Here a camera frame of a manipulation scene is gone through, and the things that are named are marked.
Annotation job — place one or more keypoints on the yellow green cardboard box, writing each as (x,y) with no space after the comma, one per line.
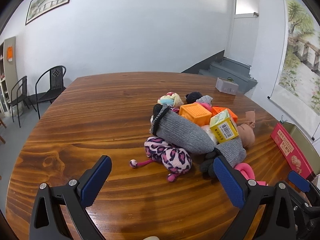
(223,127)

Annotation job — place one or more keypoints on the large orange plastic cube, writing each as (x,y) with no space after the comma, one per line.
(195,113)

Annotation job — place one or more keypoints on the wooden desk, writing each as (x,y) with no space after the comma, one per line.
(100,110)

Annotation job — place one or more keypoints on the small orange plastic cube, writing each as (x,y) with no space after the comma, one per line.
(220,110)

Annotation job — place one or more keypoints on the orange tag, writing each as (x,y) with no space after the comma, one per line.
(9,53)

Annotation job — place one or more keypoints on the tan stocking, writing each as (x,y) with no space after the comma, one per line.
(246,132)

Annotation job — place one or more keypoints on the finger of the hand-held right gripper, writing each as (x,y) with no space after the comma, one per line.
(298,181)

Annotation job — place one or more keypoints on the grey stairs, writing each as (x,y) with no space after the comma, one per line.
(225,70)

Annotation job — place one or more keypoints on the hanging scroll painting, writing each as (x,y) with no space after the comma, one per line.
(300,67)

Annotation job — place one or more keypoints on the white shelf unit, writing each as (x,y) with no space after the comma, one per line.
(11,80)

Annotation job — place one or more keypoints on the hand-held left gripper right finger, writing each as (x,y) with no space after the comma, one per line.
(228,182)

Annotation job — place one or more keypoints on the pink leopard print sock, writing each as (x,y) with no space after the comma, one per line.
(175,160)

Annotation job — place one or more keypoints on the grey tissue box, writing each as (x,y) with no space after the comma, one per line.
(226,87)

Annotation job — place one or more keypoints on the black sock ball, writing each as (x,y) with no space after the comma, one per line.
(193,97)

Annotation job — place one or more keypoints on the grey sock with black toe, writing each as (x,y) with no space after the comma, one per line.
(232,152)

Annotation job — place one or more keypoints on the framed landscape painting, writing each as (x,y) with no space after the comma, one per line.
(50,1)

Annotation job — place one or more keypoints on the black metal chair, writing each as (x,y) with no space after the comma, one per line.
(55,75)
(21,90)

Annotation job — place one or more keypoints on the grey sock with black cuff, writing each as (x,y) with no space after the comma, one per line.
(182,132)

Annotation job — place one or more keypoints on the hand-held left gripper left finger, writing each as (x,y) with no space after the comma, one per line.
(96,180)

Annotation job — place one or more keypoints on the pastel sock ball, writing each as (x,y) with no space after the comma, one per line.
(172,99)

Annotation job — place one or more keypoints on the grey sock ball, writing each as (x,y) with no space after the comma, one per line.
(206,98)

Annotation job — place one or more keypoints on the red storage box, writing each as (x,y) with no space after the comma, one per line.
(292,155)

